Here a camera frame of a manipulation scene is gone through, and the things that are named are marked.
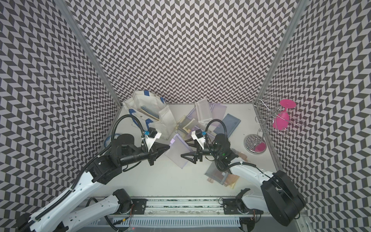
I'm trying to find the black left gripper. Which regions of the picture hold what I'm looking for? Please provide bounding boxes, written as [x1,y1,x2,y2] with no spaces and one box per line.
[120,143,170,168]

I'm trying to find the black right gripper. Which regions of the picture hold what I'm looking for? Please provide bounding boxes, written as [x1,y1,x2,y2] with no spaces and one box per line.
[181,138,222,165]

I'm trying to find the purple mesh pouch bottom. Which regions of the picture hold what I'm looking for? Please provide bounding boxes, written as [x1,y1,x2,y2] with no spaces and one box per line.
[164,134,193,169]

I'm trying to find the white canvas bag blue handles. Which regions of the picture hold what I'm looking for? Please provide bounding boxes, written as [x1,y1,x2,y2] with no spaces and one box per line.
[123,90,177,140]

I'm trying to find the blue mesh pouch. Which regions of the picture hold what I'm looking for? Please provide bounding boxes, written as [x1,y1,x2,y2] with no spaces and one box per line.
[141,106,159,120]

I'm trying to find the white mesh pencil pouch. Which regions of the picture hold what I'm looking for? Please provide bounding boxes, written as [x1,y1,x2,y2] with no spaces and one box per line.
[195,99,213,124]

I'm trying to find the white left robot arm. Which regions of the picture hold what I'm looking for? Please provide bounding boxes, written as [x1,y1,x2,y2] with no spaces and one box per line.
[16,134,170,232]

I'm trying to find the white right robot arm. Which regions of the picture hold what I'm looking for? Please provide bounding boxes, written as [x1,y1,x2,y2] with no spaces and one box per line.
[181,130,306,226]

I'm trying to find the grey mesh pouch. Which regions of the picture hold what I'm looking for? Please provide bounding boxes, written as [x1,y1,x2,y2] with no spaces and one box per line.
[205,162,230,186]

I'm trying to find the dark blue flat pouch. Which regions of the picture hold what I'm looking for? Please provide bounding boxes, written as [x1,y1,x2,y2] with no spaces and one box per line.
[214,114,241,137]

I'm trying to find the lilac mesh pouch rear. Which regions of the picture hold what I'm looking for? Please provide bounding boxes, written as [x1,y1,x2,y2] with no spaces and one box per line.
[186,103,227,121]

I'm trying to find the blue patterned ceramic bowl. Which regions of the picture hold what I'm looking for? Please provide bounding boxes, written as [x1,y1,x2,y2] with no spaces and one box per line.
[104,133,120,148]

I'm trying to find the magenta plastic wine glass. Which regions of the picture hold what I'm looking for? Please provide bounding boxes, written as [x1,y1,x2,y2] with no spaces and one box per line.
[272,99,297,131]

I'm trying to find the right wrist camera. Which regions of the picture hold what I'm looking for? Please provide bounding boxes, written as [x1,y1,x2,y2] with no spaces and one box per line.
[191,129,206,149]

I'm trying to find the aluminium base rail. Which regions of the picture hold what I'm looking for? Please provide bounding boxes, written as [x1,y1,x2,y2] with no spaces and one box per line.
[86,197,308,218]

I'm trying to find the silver wire glass rack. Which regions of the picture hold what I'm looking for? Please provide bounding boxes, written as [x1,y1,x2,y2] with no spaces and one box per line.
[253,94,304,137]

